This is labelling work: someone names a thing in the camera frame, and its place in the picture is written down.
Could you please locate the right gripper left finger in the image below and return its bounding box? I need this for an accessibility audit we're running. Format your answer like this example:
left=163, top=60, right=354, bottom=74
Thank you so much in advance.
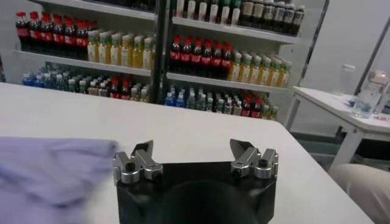
left=112, top=139, right=164, bottom=185

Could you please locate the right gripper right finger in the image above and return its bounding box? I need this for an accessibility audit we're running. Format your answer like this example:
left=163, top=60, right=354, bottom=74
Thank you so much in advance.
left=229, top=138, right=279, bottom=180

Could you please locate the lavender purple t-shirt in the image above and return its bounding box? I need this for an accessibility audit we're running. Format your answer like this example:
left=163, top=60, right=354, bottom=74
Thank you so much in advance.
left=0, top=136, right=119, bottom=224

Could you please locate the white side table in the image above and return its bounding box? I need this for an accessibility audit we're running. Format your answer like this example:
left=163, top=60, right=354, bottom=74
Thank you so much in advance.
left=285, top=86, right=390, bottom=172

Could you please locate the beverage display cabinet with bottles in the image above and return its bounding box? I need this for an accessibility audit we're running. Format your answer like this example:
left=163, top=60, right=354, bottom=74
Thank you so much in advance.
left=12, top=0, right=167, bottom=105
left=158, top=0, right=330, bottom=123

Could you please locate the beige trousered person leg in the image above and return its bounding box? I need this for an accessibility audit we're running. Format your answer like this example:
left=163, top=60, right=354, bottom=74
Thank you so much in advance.
left=327, top=163, right=390, bottom=224

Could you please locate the tall clear bottle white cap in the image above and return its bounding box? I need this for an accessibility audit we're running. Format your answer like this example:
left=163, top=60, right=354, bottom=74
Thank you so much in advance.
left=333, top=63, right=357, bottom=97

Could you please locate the wide clear bottle white lid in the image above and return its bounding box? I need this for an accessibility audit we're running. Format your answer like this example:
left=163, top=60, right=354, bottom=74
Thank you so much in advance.
left=351, top=70, right=389, bottom=120

